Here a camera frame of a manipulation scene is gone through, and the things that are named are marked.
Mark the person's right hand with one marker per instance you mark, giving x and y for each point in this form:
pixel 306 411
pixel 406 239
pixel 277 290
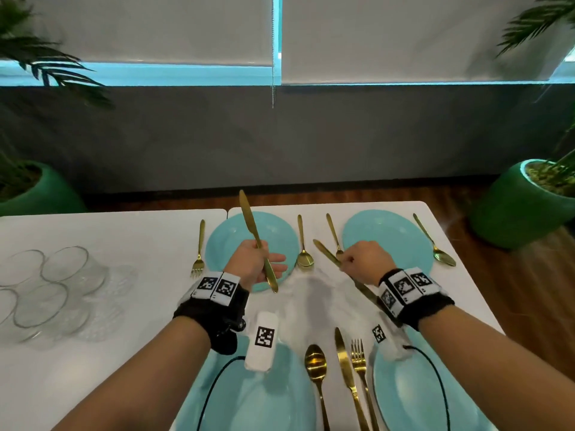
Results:
pixel 368 262

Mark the person's left hand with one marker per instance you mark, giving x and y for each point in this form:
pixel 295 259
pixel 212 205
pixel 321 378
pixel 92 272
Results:
pixel 249 264

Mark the light blue plate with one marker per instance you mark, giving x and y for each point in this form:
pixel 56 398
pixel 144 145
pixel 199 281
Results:
pixel 278 233
pixel 413 399
pixel 260 399
pixel 391 233

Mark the gold knife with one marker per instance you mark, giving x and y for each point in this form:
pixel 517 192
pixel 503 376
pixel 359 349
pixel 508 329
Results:
pixel 325 251
pixel 343 359
pixel 249 215

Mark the gold fork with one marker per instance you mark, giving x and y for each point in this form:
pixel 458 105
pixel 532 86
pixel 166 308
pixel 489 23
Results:
pixel 199 260
pixel 358 359
pixel 333 233

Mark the person's right forearm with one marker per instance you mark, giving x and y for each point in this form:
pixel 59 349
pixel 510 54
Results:
pixel 494 368

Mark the black left marker wristband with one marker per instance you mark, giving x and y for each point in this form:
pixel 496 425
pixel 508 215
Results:
pixel 211 309

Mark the black marker wristband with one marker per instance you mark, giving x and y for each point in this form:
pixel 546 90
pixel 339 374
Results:
pixel 422 305
pixel 211 309

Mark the black right marker wristband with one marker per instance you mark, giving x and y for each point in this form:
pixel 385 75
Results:
pixel 422 305

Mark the cyan lit window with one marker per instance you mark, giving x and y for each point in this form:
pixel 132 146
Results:
pixel 157 75

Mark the green plant pot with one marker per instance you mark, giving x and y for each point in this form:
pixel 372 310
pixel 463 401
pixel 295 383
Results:
pixel 49 197

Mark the white roller blind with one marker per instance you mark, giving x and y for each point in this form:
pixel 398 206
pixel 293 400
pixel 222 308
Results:
pixel 157 26
pixel 382 35

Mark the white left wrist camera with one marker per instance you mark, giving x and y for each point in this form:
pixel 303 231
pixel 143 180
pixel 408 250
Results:
pixel 263 341

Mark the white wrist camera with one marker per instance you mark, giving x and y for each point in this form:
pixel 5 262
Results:
pixel 263 341
pixel 386 338

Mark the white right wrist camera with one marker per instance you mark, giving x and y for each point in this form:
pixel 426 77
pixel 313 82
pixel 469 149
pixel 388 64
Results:
pixel 386 338

